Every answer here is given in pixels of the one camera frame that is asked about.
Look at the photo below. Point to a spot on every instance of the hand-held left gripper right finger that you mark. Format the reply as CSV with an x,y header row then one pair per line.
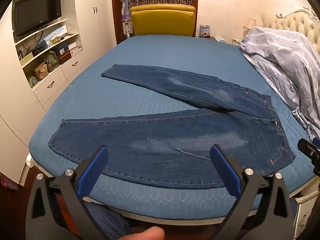
x,y
225,170

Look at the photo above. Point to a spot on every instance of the white box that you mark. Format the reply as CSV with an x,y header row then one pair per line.
x,y
75,48

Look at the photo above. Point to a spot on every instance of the blue printed packet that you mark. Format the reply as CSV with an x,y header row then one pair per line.
x,y
205,32

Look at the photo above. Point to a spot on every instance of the yellow chair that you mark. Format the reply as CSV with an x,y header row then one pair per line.
x,y
162,22

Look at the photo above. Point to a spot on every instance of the white nightstand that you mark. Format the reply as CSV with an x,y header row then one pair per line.
x,y
303,215

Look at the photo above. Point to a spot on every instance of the black television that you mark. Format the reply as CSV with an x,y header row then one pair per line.
x,y
37,12

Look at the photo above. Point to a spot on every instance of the cream bed frame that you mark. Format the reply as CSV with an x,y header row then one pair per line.
x,y
175,221

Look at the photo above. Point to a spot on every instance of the black box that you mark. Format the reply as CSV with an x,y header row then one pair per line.
x,y
40,47

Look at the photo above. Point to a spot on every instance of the person's left hand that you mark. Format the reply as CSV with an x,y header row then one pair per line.
x,y
145,233

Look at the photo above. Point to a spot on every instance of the dark blue box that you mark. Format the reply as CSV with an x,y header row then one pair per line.
x,y
61,50

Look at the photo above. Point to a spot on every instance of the cream tufted headboard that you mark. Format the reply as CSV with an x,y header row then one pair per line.
x,y
300,22

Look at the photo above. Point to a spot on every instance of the clear plastic bag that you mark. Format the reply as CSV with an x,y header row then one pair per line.
x,y
52,62

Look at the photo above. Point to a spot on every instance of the white table lamp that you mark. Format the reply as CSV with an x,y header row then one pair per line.
x,y
249,24

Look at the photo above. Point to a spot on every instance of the brown wooden box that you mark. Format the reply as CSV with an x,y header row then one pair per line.
x,y
67,58

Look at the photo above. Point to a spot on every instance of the grey star print duvet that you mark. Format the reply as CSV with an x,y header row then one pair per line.
x,y
287,55

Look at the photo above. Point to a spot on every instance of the pink cloth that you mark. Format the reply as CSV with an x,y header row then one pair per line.
x,y
7,182

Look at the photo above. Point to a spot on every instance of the beige bag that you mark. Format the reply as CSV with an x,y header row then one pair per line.
x,y
41,71

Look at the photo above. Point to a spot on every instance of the blue denim pants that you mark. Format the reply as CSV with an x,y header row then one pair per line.
x,y
150,140

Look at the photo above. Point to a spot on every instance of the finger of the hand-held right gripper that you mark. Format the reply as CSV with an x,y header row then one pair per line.
x,y
311,151

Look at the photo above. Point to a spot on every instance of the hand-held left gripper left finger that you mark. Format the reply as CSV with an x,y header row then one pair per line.
x,y
93,170

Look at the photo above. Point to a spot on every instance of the person's leg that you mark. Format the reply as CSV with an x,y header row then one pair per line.
x,y
110,220

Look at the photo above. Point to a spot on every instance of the stack of white papers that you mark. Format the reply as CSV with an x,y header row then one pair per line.
x,y
56,32

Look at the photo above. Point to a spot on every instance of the blue quilted bed cover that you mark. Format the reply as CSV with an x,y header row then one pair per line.
x,y
175,52

